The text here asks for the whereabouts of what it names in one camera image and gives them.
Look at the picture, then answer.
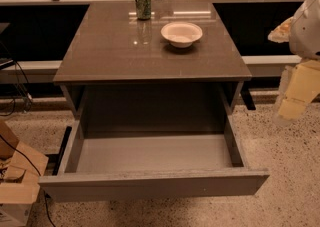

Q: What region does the cardboard box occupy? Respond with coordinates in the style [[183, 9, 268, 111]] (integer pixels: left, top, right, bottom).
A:
[[0, 121, 48, 227]]

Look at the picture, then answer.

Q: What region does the black cable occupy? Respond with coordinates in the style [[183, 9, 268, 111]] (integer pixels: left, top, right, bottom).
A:
[[0, 134, 57, 227]]

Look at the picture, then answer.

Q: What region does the green soda can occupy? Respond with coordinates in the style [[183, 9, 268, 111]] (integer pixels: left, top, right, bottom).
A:
[[135, 0, 151, 20]]

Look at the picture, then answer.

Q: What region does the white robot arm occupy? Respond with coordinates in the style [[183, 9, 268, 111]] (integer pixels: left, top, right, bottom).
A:
[[268, 0, 320, 126]]

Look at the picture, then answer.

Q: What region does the black cabinet foot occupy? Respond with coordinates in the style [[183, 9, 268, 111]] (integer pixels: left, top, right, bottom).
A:
[[240, 83, 256, 110], [52, 126, 72, 176]]

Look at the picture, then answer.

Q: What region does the black cabinet foot right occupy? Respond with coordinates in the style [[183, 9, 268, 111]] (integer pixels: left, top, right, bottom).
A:
[[240, 83, 256, 110]]

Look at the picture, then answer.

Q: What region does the white bowl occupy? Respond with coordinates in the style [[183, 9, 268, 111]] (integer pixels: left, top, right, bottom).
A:
[[161, 22, 203, 48]]

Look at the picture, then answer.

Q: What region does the grey cabinet with glossy top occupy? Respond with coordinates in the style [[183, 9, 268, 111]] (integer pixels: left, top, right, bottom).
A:
[[54, 0, 251, 110]]

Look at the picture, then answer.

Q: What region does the black cabinet foot left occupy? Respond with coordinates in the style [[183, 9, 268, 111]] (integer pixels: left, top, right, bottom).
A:
[[52, 126, 72, 176]]

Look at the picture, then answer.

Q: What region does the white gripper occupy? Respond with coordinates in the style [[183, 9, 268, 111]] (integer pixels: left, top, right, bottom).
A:
[[268, 17, 320, 126]]

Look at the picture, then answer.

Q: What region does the grey top drawer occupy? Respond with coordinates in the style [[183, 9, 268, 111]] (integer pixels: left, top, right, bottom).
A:
[[38, 84, 270, 203]]

